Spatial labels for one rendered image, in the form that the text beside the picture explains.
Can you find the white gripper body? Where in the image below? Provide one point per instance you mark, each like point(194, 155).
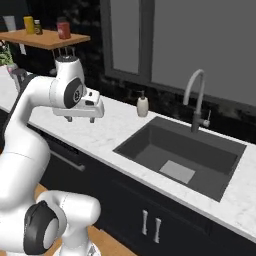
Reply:
point(95, 110)

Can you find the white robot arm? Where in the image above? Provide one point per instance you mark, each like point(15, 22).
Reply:
point(23, 160)

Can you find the black dishwasher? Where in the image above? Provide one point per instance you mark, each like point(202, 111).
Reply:
point(76, 186)

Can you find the cream soap dispenser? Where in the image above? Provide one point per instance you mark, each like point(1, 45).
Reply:
point(142, 106)

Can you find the grey metal pot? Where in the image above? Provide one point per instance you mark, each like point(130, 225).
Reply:
point(18, 75)

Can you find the red jar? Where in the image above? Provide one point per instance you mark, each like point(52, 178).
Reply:
point(63, 29)

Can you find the green potted plant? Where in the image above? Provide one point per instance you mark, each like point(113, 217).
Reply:
point(5, 55)

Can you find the small dark bottle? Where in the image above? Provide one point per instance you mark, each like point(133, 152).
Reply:
point(38, 28)

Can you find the dark grey sink basin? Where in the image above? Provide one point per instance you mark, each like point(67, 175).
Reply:
point(186, 156)

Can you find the yellow jar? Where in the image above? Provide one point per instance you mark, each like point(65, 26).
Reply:
point(29, 25)

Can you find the grey curved tap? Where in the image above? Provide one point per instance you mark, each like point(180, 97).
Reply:
point(198, 100)

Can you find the black cupboard door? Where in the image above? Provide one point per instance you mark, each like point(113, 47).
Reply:
point(130, 220)
point(200, 240)

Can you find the white box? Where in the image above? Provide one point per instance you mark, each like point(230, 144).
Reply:
point(9, 23)

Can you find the grey framed window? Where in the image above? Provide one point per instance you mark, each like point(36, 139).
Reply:
point(186, 43)

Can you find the wooden wall shelf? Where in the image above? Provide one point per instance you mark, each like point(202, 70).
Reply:
point(46, 39)

